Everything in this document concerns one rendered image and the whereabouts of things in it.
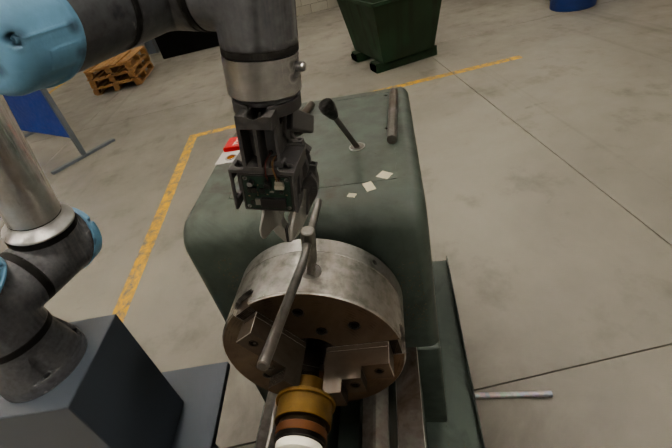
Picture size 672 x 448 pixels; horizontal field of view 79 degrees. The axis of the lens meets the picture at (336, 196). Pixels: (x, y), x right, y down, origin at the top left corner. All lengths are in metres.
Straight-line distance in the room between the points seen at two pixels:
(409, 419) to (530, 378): 1.13
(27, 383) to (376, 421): 0.63
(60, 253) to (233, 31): 0.62
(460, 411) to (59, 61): 1.18
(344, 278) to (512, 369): 1.42
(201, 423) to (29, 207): 0.64
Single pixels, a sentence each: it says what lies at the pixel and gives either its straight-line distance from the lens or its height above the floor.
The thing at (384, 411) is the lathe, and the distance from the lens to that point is 0.93.
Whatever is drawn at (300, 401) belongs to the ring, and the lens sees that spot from 0.66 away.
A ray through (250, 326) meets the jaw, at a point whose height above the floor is 1.20.
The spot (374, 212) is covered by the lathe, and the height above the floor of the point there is 1.24.
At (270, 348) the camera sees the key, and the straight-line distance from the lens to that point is 0.43.
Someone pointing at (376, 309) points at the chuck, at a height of 1.18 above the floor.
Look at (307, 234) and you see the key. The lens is 0.58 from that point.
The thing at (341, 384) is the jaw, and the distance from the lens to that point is 0.68.
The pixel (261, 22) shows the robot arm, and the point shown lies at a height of 1.62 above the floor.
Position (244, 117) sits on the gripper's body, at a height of 1.54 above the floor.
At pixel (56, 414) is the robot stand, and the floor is 1.09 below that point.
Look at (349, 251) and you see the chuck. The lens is 0.69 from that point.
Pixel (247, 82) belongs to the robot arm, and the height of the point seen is 1.57.
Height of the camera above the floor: 1.67
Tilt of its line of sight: 33 degrees down
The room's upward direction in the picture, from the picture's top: 14 degrees counter-clockwise
